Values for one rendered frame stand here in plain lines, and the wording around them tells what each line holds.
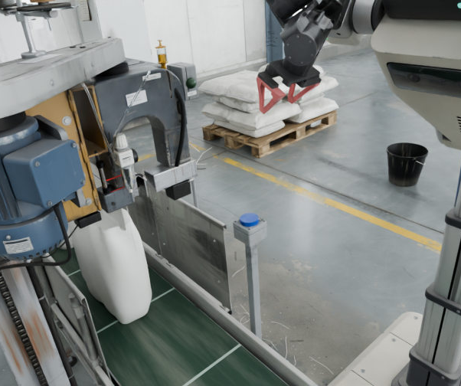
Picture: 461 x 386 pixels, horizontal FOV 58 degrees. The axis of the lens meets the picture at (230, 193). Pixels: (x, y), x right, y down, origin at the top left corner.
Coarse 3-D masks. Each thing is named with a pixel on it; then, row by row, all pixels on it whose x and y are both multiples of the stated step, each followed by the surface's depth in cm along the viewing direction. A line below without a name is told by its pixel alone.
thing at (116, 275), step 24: (96, 168) 137; (120, 216) 136; (72, 240) 170; (96, 240) 143; (120, 240) 143; (96, 264) 149; (120, 264) 145; (144, 264) 153; (96, 288) 159; (120, 288) 149; (144, 288) 155; (120, 312) 155; (144, 312) 161
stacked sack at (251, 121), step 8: (280, 104) 398; (288, 104) 398; (296, 104) 399; (232, 112) 390; (240, 112) 389; (256, 112) 383; (272, 112) 383; (280, 112) 386; (288, 112) 391; (296, 112) 400; (232, 120) 389; (240, 120) 382; (248, 120) 375; (256, 120) 370; (264, 120) 372; (272, 120) 380; (280, 120) 390; (248, 128) 378; (256, 128) 370
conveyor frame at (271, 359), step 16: (160, 272) 190; (176, 272) 179; (176, 288) 182; (192, 288) 169; (208, 304) 162; (64, 320) 159; (224, 320) 156; (64, 336) 168; (240, 336) 150; (256, 336) 145; (80, 352) 161; (256, 352) 146; (272, 352) 138; (96, 368) 138; (272, 368) 141; (288, 368) 133; (96, 384) 147; (112, 384) 132; (288, 384) 136; (304, 384) 129
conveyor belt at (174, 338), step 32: (64, 256) 203; (160, 288) 177; (96, 320) 163; (160, 320) 160; (192, 320) 159; (128, 352) 148; (160, 352) 147; (192, 352) 146; (224, 352) 145; (128, 384) 136; (160, 384) 135; (192, 384) 134; (224, 384) 133; (256, 384) 133
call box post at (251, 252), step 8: (248, 248) 136; (256, 248) 136; (248, 256) 137; (256, 256) 138; (248, 264) 139; (256, 264) 139; (248, 272) 141; (256, 272) 141; (248, 280) 143; (256, 280) 142; (248, 288) 145; (256, 288) 144; (248, 296) 147; (256, 296) 145; (256, 304) 147; (256, 312) 148; (256, 320) 150; (256, 328) 151
